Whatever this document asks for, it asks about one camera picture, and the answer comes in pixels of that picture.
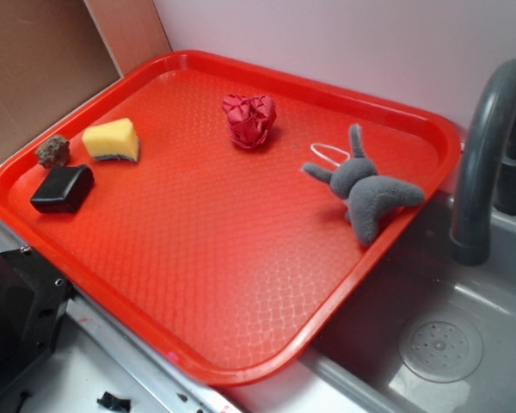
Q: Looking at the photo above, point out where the small brown rock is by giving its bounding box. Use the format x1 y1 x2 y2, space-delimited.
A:
35 134 71 169

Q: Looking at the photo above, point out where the red plastic tray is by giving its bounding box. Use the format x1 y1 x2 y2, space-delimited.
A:
0 51 461 387

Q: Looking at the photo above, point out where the crumpled red paper ball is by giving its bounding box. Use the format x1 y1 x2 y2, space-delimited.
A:
222 95 277 150

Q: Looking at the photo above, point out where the grey plush bunny toy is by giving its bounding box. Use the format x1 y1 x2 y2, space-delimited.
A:
302 124 426 247

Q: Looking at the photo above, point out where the yellow sponge wedge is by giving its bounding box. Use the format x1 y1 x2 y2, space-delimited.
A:
82 118 140 162

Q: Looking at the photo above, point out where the black rectangular block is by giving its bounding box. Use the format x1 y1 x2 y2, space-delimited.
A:
29 164 95 213

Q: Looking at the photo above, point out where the grey plastic sink basin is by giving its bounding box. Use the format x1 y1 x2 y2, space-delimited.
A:
236 195 516 412

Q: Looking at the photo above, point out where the grey sink faucet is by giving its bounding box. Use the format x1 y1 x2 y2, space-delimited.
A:
450 59 516 266

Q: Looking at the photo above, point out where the black tape scrap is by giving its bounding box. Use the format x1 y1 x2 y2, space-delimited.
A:
96 391 132 413

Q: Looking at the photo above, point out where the brown cardboard panel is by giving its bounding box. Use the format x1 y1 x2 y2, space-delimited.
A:
0 0 173 176

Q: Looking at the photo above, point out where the black metal bracket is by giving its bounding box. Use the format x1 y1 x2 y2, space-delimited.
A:
0 246 70 380

